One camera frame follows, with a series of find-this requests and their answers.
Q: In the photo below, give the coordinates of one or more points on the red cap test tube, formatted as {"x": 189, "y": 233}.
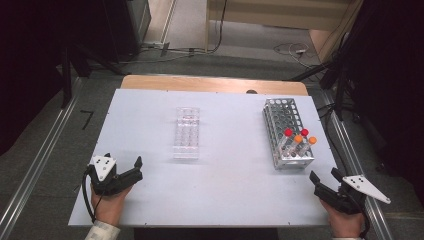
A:
{"x": 304, "y": 132}
{"x": 288, "y": 132}

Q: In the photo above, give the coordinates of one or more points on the clear acrylic test tube rack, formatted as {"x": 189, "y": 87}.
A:
{"x": 186, "y": 133}

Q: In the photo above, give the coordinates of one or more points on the aluminium floor rail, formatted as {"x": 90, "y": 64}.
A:
{"x": 40, "y": 156}
{"x": 353, "y": 160}

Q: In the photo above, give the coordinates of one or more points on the metal test tube rack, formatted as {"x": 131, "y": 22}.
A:
{"x": 280, "y": 113}

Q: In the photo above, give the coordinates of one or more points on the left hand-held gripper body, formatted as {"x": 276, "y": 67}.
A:
{"x": 104, "y": 168}

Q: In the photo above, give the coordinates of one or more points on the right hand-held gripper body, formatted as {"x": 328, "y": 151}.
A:
{"x": 363, "y": 186}

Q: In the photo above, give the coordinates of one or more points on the person's right hand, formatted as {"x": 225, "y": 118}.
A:
{"x": 346, "y": 225}

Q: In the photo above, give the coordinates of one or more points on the light wooden furniture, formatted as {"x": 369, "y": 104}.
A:
{"x": 276, "y": 15}

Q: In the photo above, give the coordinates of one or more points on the person's left hand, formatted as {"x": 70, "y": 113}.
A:
{"x": 108, "y": 208}

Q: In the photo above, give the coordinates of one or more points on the wooden table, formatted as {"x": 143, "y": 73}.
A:
{"x": 213, "y": 83}

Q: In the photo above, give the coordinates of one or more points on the orange cap test tube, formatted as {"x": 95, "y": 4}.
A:
{"x": 298, "y": 139}
{"x": 312, "y": 140}

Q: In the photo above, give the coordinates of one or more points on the dark cabinet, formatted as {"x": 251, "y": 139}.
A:
{"x": 128, "y": 26}

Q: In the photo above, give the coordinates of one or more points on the white table board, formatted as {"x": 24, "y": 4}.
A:
{"x": 233, "y": 186}

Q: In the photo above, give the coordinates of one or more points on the black metal stand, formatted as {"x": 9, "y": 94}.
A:
{"x": 66, "y": 76}
{"x": 340, "y": 83}

